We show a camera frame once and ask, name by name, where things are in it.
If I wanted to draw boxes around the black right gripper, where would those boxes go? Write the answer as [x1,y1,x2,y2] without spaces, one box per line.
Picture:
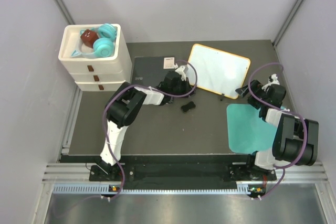
[236,80,269,110]

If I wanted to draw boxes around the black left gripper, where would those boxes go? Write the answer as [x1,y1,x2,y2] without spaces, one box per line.
[170,77,195,98]

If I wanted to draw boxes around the yellow framed whiteboard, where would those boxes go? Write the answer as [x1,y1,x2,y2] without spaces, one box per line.
[186,44,251,99]

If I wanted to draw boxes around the yellow heart eraser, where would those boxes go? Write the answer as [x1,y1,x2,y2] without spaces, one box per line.
[181,101,196,113]

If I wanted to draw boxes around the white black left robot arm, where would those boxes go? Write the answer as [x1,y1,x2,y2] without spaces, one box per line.
[98,70,196,180]

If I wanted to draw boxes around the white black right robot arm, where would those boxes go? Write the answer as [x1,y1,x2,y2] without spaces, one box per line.
[235,80,319,180]

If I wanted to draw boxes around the dark grey notebook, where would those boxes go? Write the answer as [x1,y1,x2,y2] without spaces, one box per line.
[131,56,175,87]

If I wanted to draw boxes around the teal cutting mat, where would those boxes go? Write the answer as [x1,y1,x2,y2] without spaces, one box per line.
[226,104,277,154]

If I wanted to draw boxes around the teal cat ear headphones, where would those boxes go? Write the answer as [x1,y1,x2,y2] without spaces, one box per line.
[70,23,117,59]

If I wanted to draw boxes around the white three drawer box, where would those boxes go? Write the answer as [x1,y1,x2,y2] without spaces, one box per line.
[58,24,132,91]

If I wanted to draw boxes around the brown cube toy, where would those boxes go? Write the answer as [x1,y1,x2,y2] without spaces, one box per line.
[80,29,99,48]

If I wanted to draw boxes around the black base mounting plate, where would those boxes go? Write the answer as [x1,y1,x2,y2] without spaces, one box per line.
[89,163,277,182]

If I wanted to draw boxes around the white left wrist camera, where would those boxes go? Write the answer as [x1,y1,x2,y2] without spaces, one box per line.
[174,64,188,81]

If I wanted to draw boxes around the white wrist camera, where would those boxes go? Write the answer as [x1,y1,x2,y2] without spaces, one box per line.
[262,73,280,92]
[174,64,188,81]

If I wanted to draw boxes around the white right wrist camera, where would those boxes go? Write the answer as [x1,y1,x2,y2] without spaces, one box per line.
[262,73,280,92]

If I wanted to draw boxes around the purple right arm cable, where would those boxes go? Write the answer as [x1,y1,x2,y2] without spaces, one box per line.
[248,62,308,200]

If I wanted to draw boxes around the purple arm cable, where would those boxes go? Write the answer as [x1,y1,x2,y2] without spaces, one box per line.
[102,60,198,200]
[248,62,308,200]

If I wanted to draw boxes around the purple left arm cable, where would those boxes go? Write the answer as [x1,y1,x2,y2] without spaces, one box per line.
[102,60,198,200]

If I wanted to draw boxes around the aluminium frame rail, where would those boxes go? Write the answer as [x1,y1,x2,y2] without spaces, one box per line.
[42,163,90,183]

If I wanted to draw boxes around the grey slotted cable duct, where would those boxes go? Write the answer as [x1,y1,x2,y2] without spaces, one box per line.
[52,184,264,195]

